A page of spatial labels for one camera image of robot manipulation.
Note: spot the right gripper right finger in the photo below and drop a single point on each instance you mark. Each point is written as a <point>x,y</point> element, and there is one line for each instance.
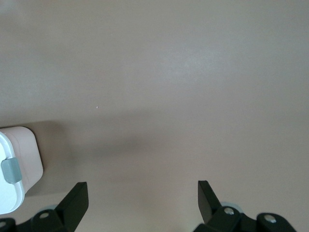
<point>210,207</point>

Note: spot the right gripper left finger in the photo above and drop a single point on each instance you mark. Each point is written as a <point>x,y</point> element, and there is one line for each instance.
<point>70,207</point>

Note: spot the white box lid grey latches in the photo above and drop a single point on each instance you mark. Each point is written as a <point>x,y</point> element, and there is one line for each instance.
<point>8,198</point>

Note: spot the pink plastic box base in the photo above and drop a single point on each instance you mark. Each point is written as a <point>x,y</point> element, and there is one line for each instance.
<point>29,154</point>

